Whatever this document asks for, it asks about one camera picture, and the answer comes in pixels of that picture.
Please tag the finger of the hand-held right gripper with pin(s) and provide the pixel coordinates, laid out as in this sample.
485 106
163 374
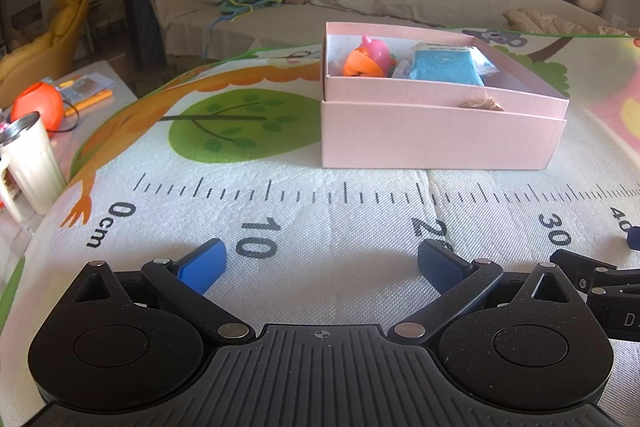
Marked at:
634 238
585 269

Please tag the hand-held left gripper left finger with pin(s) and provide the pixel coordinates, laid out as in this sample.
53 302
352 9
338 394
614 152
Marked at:
202 268

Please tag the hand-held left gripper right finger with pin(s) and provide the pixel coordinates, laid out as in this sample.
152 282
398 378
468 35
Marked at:
440 264

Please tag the pink cardboard box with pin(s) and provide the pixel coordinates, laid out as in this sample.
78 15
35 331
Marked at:
425 137

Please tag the blue tissue pack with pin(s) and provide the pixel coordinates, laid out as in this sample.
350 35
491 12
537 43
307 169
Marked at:
445 64

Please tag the orange translucent toy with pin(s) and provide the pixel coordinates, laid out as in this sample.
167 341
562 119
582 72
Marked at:
360 64

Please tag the printed play mat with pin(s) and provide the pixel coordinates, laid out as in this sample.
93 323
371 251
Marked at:
300 207

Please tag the white side table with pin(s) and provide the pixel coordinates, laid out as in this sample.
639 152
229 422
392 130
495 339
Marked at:
100 127

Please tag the white cup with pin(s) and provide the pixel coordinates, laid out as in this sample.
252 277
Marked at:
35 167

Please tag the yellow pencils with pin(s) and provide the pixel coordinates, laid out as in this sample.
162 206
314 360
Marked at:
95 99

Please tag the clear card packet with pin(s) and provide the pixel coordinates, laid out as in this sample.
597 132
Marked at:
87 86

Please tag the magenta plastic toy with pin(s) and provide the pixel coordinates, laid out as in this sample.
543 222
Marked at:
377 52

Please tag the orange ball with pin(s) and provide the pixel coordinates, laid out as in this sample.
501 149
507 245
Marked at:
40 107

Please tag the beige quilted blanket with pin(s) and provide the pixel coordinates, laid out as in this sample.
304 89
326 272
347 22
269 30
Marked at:
550 21

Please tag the yellow chair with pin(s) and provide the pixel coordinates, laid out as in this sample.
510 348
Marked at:
60 27

